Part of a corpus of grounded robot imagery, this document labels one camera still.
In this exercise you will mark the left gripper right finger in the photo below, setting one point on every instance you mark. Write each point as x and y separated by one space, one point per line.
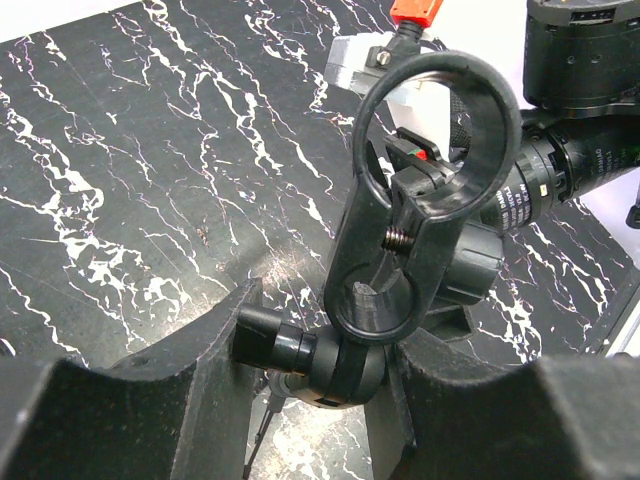
446 415

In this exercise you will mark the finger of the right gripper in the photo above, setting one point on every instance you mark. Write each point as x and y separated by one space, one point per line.
406 149

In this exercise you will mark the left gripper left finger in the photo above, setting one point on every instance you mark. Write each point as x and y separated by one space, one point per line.
179 409

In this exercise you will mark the black tripod mic stand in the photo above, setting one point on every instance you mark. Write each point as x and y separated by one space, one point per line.
397 250

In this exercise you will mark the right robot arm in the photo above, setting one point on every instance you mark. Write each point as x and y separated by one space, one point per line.
581 77

